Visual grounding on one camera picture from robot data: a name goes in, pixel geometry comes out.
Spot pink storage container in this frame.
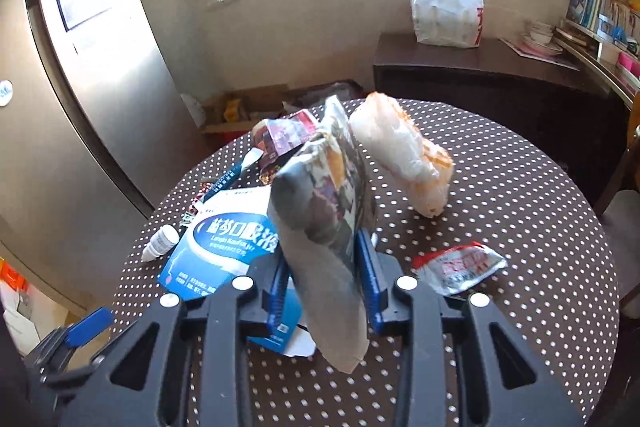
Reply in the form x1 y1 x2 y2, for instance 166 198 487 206
616 52 640 78

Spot stack of white bowls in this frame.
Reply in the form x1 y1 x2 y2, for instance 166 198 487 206
522 21 564 56

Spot white paper notice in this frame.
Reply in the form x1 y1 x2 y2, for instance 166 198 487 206
54 0 114 32

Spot small white plastic bottle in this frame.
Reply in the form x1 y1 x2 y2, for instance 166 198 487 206
141 225 180 263

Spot pink paper mat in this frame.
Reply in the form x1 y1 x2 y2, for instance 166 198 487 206
500 36 581 70

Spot silver red sachet wrapper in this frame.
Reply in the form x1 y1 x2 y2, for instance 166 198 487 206
411 242 509 297

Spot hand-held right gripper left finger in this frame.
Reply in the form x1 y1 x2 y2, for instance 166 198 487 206
60 257 292 427

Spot open brown cardboard box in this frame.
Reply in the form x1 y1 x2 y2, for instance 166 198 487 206
200 83 301 136

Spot crumpled red printed wrapper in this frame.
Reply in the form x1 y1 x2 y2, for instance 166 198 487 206
251 109 321 185

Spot small dark red wrapper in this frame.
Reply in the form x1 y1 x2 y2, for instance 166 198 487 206
184 181 221 228

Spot white cupboard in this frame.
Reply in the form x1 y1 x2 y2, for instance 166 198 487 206
0 284 42 355

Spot white plastic shopping bag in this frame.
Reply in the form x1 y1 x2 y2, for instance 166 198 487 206
411 0 487 49

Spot blue white strip wrapper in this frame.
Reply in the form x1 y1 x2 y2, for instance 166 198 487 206
212 147 264 200

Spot brown dotted tablecloth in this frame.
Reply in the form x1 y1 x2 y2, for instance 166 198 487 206
110 98 621 427

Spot grey foil snack bag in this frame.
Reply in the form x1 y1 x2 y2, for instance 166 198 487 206
267 96 379 374

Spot wrappers on table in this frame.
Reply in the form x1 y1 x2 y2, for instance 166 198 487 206
373 33 632 204

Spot blue white medicine box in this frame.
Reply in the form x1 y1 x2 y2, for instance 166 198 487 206
157 186 317 356

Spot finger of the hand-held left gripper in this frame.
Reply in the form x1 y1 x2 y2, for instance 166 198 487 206
27 307 115 358

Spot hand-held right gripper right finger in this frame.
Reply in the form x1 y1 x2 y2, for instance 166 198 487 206
355 229 583 427

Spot row of books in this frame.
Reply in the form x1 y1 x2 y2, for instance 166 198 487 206
567 0 640 48

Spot steel refrigerator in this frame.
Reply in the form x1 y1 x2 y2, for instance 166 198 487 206
0 0 221 313

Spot grey seat chair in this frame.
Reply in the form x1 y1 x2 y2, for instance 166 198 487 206
594 107 640 305

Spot clear orange plastic bag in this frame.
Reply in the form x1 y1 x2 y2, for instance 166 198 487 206
348 92 455 219

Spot wooden wall shelf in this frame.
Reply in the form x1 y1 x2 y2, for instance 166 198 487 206
552 19 640 108

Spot red plastic crate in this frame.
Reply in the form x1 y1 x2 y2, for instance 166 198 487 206
0 258 32 304

